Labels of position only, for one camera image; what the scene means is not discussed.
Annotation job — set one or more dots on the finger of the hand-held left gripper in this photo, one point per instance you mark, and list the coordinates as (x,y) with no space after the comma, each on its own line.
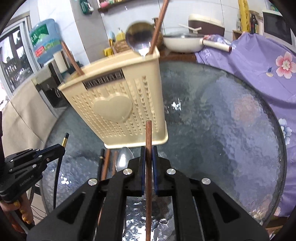
(53,148)
(48,158)

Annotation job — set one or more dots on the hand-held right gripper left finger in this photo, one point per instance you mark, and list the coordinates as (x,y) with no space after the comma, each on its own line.
(143,176)

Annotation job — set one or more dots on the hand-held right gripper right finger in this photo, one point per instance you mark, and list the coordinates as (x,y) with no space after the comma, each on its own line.
(154,176)

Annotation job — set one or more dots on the black chopstick with gold band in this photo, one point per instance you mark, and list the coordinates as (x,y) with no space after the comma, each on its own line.
(65,140)

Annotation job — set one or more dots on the all-metal spoon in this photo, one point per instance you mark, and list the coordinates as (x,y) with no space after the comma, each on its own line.
(123,160)

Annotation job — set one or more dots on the cream plastic utensil basket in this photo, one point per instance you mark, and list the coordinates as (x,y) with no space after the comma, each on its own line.
(111,109)

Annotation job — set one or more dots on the person's left hand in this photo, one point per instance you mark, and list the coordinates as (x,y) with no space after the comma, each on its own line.
(22,208)

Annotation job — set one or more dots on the beige cloth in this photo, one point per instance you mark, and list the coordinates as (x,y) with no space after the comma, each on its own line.
(27,120)

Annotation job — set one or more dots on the water dispenser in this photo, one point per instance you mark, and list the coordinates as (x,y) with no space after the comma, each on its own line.
(50,90)

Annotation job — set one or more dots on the white cup dispenser tube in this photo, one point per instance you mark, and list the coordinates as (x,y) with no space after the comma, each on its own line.
(61,61)

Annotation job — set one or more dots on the window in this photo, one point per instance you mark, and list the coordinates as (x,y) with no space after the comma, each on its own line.
(13,60)

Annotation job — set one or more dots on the blue water jug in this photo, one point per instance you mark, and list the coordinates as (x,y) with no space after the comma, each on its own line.
(46,41)

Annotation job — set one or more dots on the yellow mug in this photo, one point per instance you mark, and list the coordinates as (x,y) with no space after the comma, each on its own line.
(108,51)

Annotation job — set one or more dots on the woven basin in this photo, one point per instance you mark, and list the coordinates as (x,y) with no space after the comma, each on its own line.
(120,47)

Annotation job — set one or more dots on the yellow dish soap bottle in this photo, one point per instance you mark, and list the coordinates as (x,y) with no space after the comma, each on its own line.
(120,36)

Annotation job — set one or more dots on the cream pot with glass lid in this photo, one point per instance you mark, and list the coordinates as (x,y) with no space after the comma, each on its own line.
(185,44)

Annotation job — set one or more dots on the purple floral cloth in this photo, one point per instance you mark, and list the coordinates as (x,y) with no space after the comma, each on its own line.
(261,92)

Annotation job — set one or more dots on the green packet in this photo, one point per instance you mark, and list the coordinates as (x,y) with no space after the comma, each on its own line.
(86,4)

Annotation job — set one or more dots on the white rice paddle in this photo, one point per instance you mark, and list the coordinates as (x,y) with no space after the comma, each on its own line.
(189,27)

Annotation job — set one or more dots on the pink bowl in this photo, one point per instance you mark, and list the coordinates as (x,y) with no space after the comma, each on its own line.
(104,3)

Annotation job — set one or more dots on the brown and cream rice cooker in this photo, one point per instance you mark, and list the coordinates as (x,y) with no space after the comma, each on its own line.
(208,24)

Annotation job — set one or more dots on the brown glass bottle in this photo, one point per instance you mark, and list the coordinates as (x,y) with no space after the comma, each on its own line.
(254,24)

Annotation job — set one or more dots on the yellow roll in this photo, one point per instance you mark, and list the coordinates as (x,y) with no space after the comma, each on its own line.
(244,16)

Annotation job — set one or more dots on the white microwave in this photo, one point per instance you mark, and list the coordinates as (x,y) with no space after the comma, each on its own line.
(277,25)

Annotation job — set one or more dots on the dark wooden wall shelf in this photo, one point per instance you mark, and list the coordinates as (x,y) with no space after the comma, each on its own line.
(111,6)

